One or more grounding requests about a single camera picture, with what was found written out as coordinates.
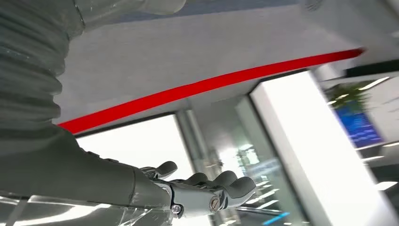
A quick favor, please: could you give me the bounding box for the blue display screen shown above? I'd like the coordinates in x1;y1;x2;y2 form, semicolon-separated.
335;107;384;149

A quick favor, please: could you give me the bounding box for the red floor strip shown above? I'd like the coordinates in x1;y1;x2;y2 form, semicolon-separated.
57;47;365;135

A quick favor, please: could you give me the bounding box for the green potted plant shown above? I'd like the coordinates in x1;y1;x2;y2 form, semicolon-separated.
324;81;373;114

